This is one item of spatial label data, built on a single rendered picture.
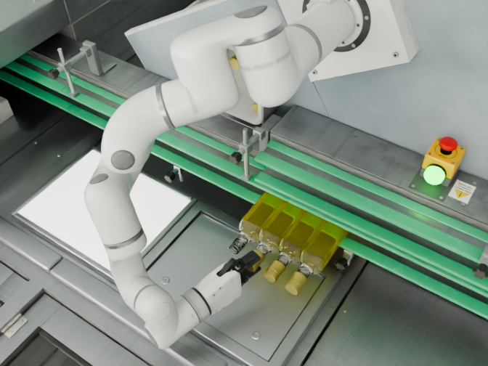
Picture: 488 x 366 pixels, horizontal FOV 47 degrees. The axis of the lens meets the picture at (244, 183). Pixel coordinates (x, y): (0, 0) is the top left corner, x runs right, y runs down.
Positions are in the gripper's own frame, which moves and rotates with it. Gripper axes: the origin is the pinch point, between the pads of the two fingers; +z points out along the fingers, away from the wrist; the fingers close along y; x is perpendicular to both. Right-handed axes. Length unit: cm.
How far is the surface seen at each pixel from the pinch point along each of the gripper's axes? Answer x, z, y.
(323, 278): -9.1, 16.4, -12.6
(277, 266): -5.6, 3.2, 1.8
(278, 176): 12.3, 20.5, 6.4
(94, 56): 81, 9, 15
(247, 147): 17.4, 14.8, 16.8
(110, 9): 110, 31, 10
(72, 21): 105, 14, 14
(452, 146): -20, 42, 25
